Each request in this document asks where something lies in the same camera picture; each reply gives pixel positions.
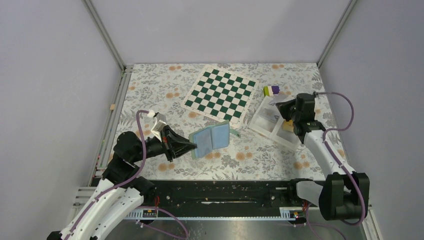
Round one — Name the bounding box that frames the grey credit card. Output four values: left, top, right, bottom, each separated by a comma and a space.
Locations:
259, 107, 281, 123

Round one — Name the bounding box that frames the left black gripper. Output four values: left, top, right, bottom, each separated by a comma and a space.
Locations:
132, 124, 199, 162

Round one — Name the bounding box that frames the orange credit card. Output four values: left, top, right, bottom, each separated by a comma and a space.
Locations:
282, 120, 294, 133

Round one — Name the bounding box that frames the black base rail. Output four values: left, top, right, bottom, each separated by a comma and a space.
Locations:
124, 177, 303, 218

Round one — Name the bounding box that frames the green purple toy block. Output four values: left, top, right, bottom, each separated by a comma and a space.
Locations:
262, 85, 280, 97

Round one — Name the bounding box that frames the green white chessboard mat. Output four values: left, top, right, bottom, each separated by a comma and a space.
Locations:
180, 64, 259, 129

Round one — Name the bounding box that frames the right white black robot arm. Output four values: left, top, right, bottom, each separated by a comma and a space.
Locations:
275, 92, 370, 226

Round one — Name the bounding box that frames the green leather card holder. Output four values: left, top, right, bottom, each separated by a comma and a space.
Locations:
189, 120, 241, 160

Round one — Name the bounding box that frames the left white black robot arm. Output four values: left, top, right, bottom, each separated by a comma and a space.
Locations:
47, 125, 197, 240

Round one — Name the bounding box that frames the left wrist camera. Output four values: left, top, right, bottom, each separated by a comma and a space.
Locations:
147, 109, 167, 142

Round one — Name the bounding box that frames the clear plastic compartment tray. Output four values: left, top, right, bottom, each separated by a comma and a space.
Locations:
248, 96, 301, 151

